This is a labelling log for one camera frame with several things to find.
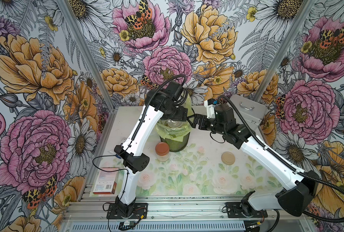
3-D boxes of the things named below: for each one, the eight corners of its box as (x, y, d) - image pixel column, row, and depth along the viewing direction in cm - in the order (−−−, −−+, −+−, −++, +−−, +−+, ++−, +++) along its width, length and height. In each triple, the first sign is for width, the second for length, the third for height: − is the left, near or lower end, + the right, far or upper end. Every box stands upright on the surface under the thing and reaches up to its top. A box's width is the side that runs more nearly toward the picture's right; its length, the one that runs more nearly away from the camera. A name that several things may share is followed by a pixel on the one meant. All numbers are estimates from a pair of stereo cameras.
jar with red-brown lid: (156, 162, 94) (154, 153, 85) (157, 151, 99) (155, 141, 90) (169, 162, 94) (168, 153, 85) (169, 151, 99) (168, 141, 90)
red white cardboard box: (96, 194, 82) (92, 192, 77) (104, 171, 90) (100, 167, 86) (115, 194, 82) (112, 192, 77) (121, 171, 90) (119, 167, 86)
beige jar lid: (222, 165, 92) (223, 164, 91) (220, 153, 98) (220, 152, 96) (235, 165, 92) (236, 164, 91) (232, 153, 98) (233, 152, 96)
